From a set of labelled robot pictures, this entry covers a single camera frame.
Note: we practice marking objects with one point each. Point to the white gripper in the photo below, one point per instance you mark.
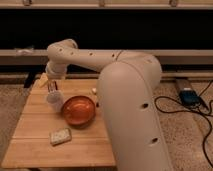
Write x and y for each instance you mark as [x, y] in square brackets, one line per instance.
[55, 71]

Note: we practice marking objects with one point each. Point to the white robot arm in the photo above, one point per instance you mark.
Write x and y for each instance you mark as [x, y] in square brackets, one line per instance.
[125, 88]

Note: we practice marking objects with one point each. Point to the white ceramic cup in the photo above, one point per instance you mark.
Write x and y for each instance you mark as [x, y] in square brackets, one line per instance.
[55, 100]

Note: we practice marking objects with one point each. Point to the orange bowl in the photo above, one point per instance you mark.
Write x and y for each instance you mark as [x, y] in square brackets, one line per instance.
[78, 110]

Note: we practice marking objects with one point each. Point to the white speckled sponge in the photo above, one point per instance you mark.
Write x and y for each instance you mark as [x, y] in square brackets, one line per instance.
[60, 136]

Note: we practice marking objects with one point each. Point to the wooden table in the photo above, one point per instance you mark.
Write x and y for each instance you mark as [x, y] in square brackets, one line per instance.
[42, 139]

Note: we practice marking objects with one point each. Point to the black power adapter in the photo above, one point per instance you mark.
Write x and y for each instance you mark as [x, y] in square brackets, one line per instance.
[189, 98]

